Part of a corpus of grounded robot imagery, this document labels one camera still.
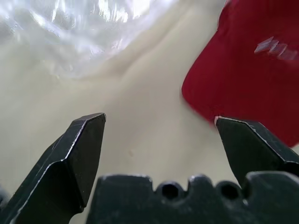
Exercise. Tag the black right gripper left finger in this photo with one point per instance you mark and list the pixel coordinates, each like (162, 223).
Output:
(63, 172)

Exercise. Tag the clear plastic zip bag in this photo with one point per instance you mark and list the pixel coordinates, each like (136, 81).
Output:
(70, 30)

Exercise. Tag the red cap with white print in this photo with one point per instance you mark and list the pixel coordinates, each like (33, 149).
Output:
(238, 77)

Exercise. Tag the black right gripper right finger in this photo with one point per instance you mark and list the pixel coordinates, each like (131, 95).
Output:
(252, 149)

